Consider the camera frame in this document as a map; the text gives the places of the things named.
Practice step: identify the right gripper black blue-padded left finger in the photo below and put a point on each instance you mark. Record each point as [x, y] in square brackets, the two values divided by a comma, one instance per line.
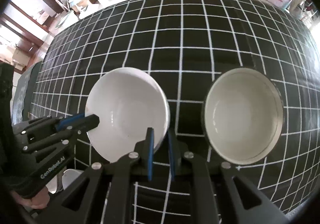
[101, 194]

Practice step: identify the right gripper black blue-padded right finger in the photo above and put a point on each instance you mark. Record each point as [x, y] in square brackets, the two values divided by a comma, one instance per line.
[219, 193]

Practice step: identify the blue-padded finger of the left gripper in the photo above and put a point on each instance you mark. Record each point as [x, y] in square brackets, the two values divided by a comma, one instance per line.
[79, 122]

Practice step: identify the white deep bowl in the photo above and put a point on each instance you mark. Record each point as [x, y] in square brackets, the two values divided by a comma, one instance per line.
[127, 101]

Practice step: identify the person's left hand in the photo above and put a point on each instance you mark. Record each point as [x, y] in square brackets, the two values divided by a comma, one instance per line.
[39, 201]

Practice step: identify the plain white plate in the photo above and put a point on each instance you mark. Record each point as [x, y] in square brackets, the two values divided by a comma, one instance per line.
[62, 180]

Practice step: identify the grey patterned chair cover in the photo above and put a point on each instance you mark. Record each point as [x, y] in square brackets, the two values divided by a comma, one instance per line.
[24, 93]

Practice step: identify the patterned cream bowl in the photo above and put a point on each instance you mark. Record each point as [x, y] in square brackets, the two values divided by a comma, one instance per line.
[242, 116]

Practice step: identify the black white grid tablecloth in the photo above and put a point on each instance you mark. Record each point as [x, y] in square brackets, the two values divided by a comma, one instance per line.
[185, 45]

